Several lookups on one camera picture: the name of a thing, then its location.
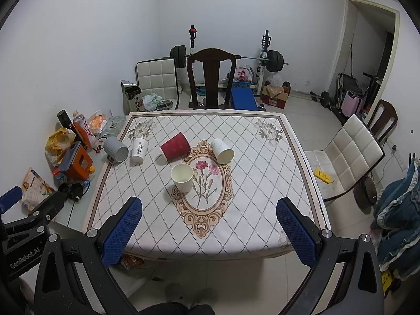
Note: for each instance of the black dumbbell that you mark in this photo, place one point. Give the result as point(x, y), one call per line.
point(321, 98)

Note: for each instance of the brown cardboard box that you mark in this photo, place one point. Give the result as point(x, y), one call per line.
point(276, 94)

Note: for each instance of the colourful printed booklet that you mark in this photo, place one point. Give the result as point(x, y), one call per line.
point(34, 188)

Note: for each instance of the orange drink bottle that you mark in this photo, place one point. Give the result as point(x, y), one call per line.
point(82, 132)

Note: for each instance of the snack packet under table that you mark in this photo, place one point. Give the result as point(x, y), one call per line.
point(131, 262)

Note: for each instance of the person's dark trouser leg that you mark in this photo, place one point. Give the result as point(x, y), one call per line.
point(183, 309)

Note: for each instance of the grey ceramic mug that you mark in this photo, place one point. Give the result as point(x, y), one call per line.
point(116, 150)

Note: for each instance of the white quilted leather chair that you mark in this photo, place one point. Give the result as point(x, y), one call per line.
point(344, 157)
point(157, 78)

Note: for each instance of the white printed paper cup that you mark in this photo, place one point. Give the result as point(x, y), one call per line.
point(139, 150)

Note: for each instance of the yellow floor object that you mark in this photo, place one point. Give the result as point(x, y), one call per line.
point(323, 176)

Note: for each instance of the white speckled paper cup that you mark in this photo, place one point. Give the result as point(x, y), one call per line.
point(222, 151)

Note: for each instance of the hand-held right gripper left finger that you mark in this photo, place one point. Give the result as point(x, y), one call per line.
point(122, 229)

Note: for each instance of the red paper cup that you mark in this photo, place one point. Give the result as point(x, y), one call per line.
point(175, 147)

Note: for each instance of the black round plug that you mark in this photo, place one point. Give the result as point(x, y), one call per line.
point(74, 191)

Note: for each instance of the clear bag with orange contents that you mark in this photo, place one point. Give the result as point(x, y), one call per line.
point(97, 124)

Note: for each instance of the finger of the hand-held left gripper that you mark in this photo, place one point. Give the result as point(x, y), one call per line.
point(10, 197)
point(49, 207)

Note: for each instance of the pink suitcase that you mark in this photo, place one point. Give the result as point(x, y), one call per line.
point(352, 104)

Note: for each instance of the dark bottle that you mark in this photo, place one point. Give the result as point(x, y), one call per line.
point(68, 124)

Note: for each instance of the floral diamond pattern tablecloth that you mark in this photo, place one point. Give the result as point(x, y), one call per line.
point(249, 183)

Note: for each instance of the red and white bag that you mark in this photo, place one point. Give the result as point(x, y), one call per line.
point(242, 73)

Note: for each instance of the blue quilted bedding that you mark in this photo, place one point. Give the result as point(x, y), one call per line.
point(402, 216)

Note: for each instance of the plain white paper cup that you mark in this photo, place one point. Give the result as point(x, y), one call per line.
point(182, 177)

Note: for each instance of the white weight bench rack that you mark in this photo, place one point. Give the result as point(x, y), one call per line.
point(265, 52)

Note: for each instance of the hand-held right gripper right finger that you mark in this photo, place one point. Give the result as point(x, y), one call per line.
point(295, 233)

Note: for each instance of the black folded cart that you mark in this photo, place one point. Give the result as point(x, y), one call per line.
point(345, 85)

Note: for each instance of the white green plastic bag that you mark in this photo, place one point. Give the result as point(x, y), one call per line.
point(152, 101)

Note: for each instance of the clear plastic container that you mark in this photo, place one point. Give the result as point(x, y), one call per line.
point(113, 123)

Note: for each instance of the clear plastic bag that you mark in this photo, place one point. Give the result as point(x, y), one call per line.
point(275, 79)

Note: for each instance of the black barbell with plates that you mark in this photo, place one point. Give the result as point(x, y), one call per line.
point(275, 59)

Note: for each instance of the white door frame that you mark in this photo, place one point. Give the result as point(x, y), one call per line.
point(370, 39)

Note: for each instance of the yellow plastic bag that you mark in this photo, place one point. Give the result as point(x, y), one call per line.
point(59, 144)

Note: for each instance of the dark wooden chair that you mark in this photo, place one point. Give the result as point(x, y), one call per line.
point(210, 78)
point(383, 118)

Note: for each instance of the orange box device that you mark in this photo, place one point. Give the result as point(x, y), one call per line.
point(78, 163)

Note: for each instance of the blue bench pad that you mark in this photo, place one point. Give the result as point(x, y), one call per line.
point(242, 97)

